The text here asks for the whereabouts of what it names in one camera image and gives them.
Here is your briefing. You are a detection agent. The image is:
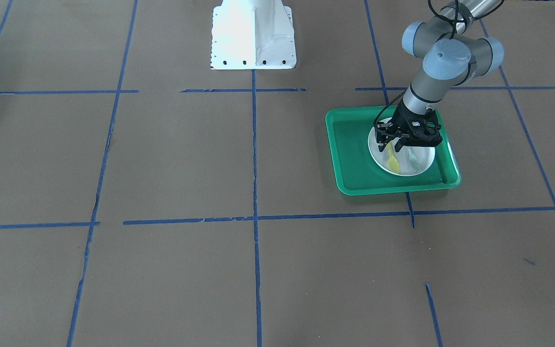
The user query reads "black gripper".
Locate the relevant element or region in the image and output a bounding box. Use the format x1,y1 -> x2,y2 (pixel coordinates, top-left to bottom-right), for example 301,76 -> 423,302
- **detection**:
376,101 -> 440,152

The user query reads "yellow plastic spoon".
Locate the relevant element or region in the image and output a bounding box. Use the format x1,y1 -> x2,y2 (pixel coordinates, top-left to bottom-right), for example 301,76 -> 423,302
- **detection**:
386,142 -> 401,175

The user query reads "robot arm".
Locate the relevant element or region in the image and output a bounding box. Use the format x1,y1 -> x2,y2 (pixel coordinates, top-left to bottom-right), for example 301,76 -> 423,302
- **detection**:
373,0 -> 504,152

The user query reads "white round plate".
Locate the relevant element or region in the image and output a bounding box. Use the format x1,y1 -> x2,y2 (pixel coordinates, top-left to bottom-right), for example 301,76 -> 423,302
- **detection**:
368,129 -> 436,176

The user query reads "pale green plastic fork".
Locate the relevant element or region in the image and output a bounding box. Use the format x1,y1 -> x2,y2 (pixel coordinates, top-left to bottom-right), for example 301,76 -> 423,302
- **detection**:
407,147 -> 423,174

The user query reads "green plastic tray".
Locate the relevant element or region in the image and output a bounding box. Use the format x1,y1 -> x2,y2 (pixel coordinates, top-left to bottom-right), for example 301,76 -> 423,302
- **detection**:
325,106 -> 461,196

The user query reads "brown paper table cover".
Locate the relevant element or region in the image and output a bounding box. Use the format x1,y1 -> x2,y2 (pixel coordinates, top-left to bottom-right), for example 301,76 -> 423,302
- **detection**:
0,0 -> 555,347

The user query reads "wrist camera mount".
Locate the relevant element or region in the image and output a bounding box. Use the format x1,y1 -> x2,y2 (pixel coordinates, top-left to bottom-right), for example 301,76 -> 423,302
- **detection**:
405,118 -> 444,147

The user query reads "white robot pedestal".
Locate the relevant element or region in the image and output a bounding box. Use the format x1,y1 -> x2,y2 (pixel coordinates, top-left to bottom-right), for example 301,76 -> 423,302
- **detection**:
210,0 -> 297,70

